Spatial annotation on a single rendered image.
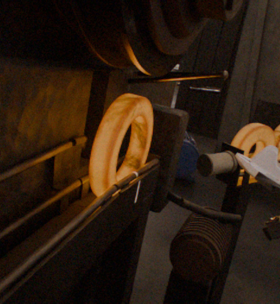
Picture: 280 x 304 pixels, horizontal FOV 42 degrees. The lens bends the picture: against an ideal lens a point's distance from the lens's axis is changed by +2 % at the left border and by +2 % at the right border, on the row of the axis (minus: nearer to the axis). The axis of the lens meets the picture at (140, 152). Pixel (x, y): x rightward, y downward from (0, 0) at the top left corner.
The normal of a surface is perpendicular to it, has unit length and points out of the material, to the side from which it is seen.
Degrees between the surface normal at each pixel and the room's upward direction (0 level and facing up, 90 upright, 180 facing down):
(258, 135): 90
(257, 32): 90
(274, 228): 87
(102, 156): 86
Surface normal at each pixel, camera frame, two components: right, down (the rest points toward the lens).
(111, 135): -0.25, -0.21
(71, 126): 0.91, 0.27
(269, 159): -0.41, 0.15
